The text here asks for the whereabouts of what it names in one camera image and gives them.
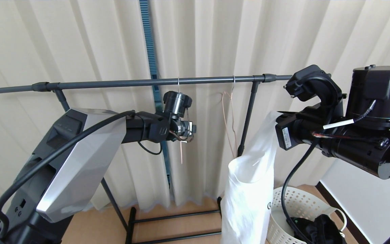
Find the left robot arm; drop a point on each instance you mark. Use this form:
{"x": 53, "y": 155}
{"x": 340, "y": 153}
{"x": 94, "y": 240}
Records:
{"x": 73, "y": 162}

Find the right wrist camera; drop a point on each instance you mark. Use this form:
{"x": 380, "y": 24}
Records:
{"x": 308, "y": 84}

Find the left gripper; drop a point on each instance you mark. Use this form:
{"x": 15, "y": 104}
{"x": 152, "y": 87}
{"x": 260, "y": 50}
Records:
{"x": 185, "y": 130}

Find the beige curtain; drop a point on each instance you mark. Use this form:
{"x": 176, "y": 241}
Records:
{"x": 29, "y": 44}
{"x": 249, "y": 37}

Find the black clothes rack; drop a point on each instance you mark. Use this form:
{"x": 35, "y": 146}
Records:
{"x": 113, "y": 83}

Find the black garment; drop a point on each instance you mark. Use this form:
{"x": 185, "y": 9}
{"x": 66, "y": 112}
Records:
{"x": 323, "y": 230}

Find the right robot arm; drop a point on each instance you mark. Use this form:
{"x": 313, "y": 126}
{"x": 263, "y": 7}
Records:
{"x": 377, "y": 95}

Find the window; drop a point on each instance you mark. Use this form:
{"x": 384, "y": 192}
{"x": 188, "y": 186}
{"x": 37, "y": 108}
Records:
{"x": 151, "y": 51}

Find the white shirt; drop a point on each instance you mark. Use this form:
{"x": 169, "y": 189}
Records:
{"x": 249, "y": 189}

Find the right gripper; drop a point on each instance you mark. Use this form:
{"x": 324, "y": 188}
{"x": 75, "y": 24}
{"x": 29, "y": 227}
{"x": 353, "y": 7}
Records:
{"x": 300, "y": 128}

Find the pink clothes hanger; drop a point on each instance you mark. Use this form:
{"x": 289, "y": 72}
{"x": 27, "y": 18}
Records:
{"x": 181, "y": 152}
{"x": 226, "y": 122}

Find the white laundry basket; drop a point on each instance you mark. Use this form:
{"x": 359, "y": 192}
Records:
{"x": 296, "y": 203}

